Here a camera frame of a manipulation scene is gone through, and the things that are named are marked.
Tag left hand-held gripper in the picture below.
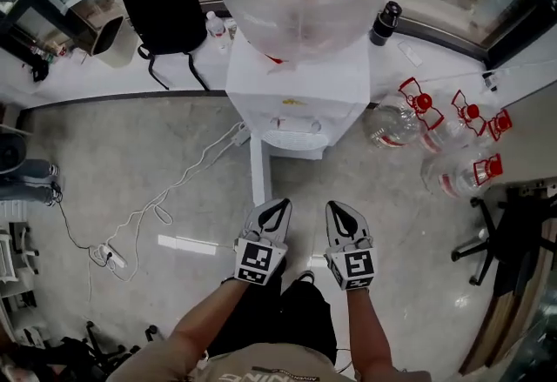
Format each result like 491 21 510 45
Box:
232 197 293 287

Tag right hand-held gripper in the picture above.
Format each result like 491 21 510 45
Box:
323 199 378 293

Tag white water dispenser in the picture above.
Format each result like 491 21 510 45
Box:
223 37 372 208

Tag person's left forearm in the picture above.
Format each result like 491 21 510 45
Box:
171 278 250 359

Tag person's right forearm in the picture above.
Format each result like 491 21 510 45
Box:
345 287 405 373

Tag person's black shorts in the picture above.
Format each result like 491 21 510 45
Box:
207 278 339 367

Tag person's short-sleeved shirt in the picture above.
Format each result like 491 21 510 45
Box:
185 340 421 382

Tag black office chair base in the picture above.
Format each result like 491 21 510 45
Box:
450 186 557 298

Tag clear plastic flat sheet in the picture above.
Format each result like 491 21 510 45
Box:
397 41 424 68

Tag small plastic bottle red label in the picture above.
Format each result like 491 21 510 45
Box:
205 10 226 41

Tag black thermos bottle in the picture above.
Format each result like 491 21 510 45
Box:
368 0 403 48

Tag large clear bottle red label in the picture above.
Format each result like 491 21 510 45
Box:
197 0 405 69

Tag black backpack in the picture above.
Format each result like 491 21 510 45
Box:
117 0 211 92

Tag white waste bin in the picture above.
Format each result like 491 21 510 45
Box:
90 14 137 70

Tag white office chair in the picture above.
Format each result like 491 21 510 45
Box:
0 197 41 285

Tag dark gray chair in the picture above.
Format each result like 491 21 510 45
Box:
0 131 28 176

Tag black pouch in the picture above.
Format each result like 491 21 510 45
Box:
29 54 52 84

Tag clear jug with red handle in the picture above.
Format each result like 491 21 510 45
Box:
419 152 505 201
419 89 487 155
486 108 514 143
363 76 446 151

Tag white power strip with cable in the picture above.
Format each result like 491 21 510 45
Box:
85 122 247 307

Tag black cable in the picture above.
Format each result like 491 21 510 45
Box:
50 184 97 251

